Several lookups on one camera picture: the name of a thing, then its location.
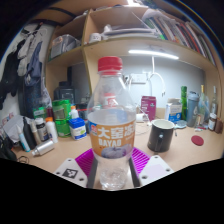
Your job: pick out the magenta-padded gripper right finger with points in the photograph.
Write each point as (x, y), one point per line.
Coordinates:
(143, 161)

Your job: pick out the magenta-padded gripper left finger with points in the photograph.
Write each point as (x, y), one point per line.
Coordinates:
(83, 161)

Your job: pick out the clear drink bottle red cap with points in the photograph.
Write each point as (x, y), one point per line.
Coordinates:
(111, 133)

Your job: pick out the black mug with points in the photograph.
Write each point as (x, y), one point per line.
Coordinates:
(160, 136)

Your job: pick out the white jar blue lid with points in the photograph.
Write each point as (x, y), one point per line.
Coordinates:
(77, 128)

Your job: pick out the silver can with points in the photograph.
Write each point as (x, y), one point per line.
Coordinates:
(42, 148)

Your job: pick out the white power adapter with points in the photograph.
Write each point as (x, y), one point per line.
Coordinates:
(140, 117)

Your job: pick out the white bottle dark label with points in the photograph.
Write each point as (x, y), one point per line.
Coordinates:
(41, 129)

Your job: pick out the light blue hair brush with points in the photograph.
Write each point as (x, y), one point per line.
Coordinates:
(181, 124)

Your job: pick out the green plastic container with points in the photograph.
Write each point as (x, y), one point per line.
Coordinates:
(62, 111)

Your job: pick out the magenta carton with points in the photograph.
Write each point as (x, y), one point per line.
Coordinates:
(148, 106)

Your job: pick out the flat round red coaster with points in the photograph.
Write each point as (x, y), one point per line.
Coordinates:
(197, 140)

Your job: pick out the blue and white box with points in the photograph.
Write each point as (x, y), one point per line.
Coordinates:
(174, 111)

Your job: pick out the black bottle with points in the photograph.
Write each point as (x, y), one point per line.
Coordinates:
(28, 135)

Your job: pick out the white tube blue cap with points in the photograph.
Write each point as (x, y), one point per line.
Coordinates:
(22, 139)

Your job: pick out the grey tumbler bottle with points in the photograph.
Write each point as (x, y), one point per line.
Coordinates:
(192, 108)

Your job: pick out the brown jar white lid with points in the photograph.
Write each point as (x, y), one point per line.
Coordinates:
(212, 122)

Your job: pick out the black bag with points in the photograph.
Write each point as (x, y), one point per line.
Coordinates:
(5, 148)

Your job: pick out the white plastic bag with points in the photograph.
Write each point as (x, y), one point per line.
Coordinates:
(13, 124)

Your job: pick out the glass bottle yellow cap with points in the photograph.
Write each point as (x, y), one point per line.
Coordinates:
(202, 105)

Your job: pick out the brown mug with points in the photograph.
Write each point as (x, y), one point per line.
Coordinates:
(219, 126)

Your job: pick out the clear glass bottle white cap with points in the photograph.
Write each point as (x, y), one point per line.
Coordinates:
(214, 101)

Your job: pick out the blue hanging garment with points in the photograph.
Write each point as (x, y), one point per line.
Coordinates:
(35, 76)

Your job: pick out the under-shelf light bar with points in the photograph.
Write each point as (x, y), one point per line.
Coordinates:
(153, 54)

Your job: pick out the black hanging garment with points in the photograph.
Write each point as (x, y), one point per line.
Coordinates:
(10, 76)

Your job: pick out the white hanging garment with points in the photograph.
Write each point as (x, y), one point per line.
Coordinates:
(28, 53)

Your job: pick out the white wall power outlet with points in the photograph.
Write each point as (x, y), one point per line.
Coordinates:
(138, 78)

